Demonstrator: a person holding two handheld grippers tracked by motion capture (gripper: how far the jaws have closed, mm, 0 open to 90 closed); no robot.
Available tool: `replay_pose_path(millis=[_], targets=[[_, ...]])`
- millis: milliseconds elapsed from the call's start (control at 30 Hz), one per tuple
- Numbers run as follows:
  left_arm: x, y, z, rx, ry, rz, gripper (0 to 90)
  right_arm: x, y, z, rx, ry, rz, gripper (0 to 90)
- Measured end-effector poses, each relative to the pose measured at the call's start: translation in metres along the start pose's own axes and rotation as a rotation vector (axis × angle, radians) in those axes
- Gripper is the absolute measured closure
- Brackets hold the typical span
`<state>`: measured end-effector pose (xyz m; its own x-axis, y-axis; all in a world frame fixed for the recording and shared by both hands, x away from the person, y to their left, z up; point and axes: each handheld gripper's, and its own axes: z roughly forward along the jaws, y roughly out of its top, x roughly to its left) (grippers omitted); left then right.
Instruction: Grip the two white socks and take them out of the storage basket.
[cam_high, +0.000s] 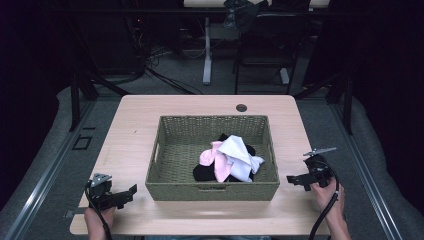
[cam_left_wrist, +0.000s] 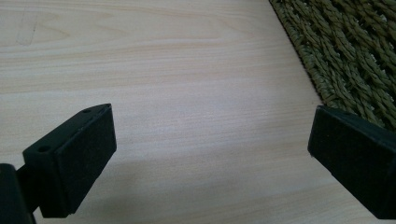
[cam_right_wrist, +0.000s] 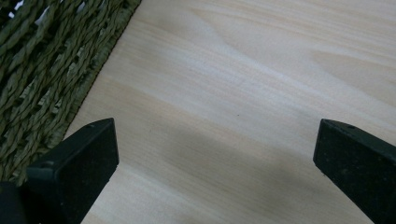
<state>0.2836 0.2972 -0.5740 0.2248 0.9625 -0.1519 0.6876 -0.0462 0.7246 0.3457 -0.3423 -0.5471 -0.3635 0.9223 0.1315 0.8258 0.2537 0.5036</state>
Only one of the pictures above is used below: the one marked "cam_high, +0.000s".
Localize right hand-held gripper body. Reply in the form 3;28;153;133
303;147;338;188

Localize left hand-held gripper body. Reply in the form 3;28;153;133
85;172;118;212

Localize person's right hand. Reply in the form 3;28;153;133
309;178;346;219

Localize person's left hand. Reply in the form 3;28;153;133
83;206;117;234

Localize green woven basket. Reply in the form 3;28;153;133
145;114;281;202

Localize white sock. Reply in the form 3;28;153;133
217;134;266;183

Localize black metal stand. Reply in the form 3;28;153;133
292;70;355;136
68;68;130;133

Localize black sock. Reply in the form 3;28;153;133
192;132;258;183

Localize pink sock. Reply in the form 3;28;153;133
199;140;234;184

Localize black chair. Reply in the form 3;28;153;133
232;11;314;96

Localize dark equipment cabinet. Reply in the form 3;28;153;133
94;11;145;76

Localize white desk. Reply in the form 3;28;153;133
183;0;331;86

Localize dark bag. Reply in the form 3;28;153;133
222;0;269;33

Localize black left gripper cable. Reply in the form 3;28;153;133
85;181;113;240

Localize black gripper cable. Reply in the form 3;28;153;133
85;181;113;240
308;159;340;240

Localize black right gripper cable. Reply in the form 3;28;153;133
308;159;340;240

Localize aluminium floor rail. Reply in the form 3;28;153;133
2;99;98;240
329;99;405;240

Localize black floor cables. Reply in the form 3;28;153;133
126;43;205;96

